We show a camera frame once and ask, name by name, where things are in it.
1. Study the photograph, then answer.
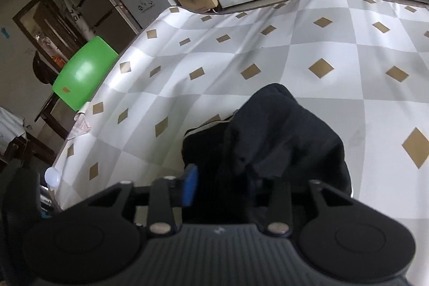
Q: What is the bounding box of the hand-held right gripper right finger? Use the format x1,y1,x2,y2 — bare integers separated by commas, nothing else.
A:
249,176,356,236

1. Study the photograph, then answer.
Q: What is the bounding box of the crumpled printed paper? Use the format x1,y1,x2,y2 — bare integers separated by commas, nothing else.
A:
67,102,92,140

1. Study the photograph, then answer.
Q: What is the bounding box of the grey white checkered tablecloth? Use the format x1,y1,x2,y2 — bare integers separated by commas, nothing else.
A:
50,0,429,226

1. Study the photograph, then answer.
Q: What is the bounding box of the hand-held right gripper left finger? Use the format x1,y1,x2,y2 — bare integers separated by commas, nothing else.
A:
86,164,199,236

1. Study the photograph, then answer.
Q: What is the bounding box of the black t-shirt with red print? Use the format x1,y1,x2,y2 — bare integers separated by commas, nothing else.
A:
181,83,356,226

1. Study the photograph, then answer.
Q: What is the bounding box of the dark wooden chair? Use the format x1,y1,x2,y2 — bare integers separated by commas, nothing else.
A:
33,50,81,140

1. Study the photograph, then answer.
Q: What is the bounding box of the dark wooden door frame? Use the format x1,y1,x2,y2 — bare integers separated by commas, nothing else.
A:
13,0,88,54

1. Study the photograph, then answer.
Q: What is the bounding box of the green cylinder object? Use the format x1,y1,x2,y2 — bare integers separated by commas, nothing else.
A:
52,36,119,112

